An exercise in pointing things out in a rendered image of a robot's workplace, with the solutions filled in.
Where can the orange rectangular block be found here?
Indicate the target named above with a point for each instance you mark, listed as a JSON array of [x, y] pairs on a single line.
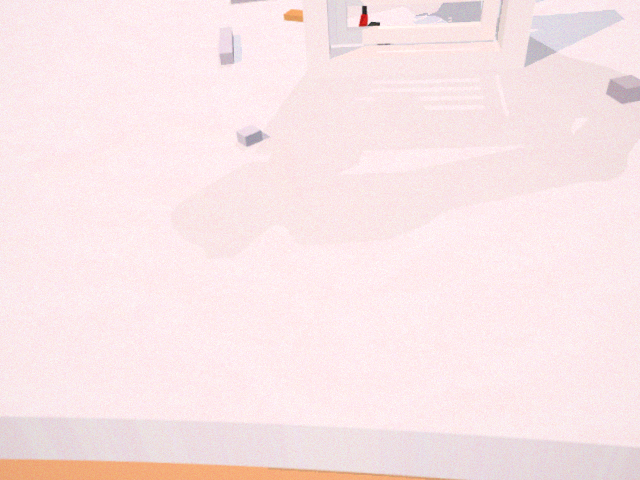
[[293, 15]]

